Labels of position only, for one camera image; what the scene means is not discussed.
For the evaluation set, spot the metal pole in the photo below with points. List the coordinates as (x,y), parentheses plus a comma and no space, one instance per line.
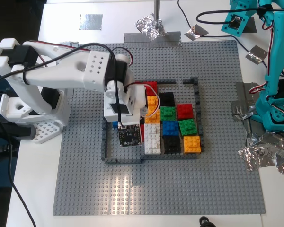
(157,9)

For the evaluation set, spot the small foil tape piece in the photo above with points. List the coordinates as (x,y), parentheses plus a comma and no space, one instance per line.
(256,55)
(195,32)

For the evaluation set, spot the grey lego baseplate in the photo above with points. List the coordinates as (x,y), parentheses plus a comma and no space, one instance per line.
(156,184)

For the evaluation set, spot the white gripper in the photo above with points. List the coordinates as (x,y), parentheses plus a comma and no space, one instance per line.
(145,111)

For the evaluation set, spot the orange lego cube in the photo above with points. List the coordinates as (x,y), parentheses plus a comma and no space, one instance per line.
(156,118)
(191,144)
(153,101)

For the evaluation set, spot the blue lego cube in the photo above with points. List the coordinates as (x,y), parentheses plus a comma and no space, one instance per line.
(115,124)
(170,127)

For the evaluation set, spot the red lego cube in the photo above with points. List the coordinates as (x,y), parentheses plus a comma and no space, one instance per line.
(142,132)
(184,111)
(152,87)

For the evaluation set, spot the large crumpled aluminium foil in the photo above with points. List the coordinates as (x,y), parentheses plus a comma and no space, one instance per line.
(262,149)

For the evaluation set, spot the white lego cube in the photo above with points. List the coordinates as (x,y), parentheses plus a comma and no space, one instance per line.
(152,147)
(152,131)

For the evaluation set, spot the green lego cube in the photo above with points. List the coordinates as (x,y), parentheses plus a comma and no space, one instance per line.
(187,127)
(168,113)

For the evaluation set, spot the dark grey duct tape patch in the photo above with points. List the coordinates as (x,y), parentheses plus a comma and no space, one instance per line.
(251,27)
(246,91)

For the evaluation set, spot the wrinkled grey duct tape strip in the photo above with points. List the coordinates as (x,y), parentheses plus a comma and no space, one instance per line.
(71,44)

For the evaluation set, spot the small black object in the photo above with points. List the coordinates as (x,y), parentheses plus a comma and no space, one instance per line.
(204,222)

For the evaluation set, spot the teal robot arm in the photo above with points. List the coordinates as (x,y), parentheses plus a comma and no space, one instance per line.
(279,35)

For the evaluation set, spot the black lego cube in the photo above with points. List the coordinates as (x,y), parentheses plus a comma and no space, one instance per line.
(166,99)
(172,144)

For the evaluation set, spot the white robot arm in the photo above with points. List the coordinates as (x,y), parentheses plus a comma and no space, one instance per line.
(61,71)

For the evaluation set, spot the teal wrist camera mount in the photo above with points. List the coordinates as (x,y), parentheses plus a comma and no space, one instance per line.
(235,23)

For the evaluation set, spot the long dark grey lego wall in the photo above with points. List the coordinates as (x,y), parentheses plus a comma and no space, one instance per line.
(123,161)

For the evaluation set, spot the black table clamp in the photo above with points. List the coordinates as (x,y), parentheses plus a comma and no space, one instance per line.
(19,132)

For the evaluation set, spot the short dark grey lego wall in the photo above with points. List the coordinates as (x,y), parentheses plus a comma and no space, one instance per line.
(166,82)

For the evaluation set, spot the square grey duct tape patch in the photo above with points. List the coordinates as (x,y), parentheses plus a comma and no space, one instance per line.
(91,22)

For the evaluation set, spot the black wrist camera board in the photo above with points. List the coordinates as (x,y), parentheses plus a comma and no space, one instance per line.
(130,134)

